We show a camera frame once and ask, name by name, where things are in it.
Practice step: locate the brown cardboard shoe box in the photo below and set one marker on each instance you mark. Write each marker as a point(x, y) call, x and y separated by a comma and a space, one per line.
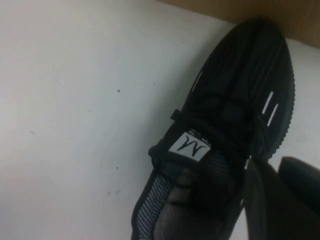
point(287, 17)

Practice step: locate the black knit sneaker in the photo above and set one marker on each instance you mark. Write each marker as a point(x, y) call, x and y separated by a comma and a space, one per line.
point(245, 75)

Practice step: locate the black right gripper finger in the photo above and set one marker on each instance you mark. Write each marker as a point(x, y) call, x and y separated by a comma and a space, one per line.
point(295, 200)

